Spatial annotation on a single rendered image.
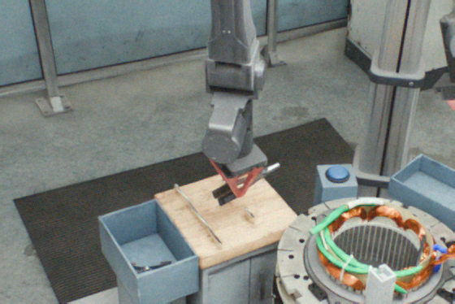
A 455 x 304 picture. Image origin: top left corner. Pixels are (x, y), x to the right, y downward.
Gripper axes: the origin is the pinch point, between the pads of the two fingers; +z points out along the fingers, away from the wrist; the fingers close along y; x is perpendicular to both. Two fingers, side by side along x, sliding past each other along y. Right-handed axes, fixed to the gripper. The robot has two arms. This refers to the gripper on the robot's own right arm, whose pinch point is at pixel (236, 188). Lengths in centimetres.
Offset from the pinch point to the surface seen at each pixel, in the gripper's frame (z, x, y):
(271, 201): 8.7, 8.0, -1.4
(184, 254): 11.3, -10.4, -0.2
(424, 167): 13.5, 41.8, 1.7
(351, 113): 131, 131, -135
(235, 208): 8.4, 1.3, -3.0
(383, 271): -4.0, 8.3, 30.2
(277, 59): 130, 123, -184
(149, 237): 15.9, -12.2, -10.9
